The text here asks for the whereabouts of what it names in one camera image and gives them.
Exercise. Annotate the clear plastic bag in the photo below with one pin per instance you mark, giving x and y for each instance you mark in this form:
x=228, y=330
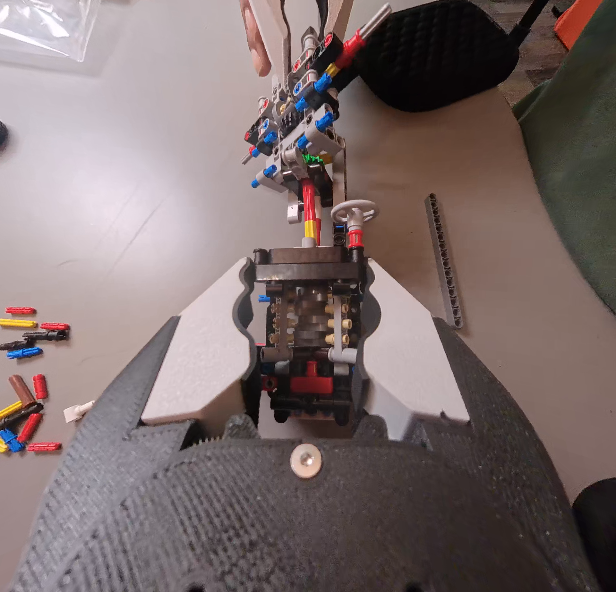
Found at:
x=43, y=14

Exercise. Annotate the scattered small lego pins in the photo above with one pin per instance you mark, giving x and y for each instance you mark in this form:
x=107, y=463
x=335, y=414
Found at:
x=19, y=323

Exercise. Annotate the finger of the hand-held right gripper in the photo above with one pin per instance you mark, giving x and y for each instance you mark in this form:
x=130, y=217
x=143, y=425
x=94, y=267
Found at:
x=264, y=10
x=339, y=0

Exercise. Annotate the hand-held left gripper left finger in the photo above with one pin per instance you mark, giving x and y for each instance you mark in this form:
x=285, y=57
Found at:
x=202, y=356

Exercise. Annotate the white lego connector piece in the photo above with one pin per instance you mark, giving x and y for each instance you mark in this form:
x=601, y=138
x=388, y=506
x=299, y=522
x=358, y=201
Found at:
x=74, y=413

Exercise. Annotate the green cloth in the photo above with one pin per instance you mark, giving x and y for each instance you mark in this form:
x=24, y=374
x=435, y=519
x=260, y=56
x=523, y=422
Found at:
x=577, y=168

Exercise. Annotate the lego car chassis assembly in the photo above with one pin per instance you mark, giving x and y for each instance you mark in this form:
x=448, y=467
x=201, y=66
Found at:
x=308, y=260

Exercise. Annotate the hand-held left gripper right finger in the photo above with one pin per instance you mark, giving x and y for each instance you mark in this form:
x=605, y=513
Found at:
x=409, y=356

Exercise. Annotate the orange cloth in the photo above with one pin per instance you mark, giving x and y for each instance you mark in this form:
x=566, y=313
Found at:
x=592, y=5

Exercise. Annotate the long grey lego beam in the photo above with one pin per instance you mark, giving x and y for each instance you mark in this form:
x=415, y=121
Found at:
x=445, y=265

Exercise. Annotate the black rubber lego tire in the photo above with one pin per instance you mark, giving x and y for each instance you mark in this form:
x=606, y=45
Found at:
x=3, y=137

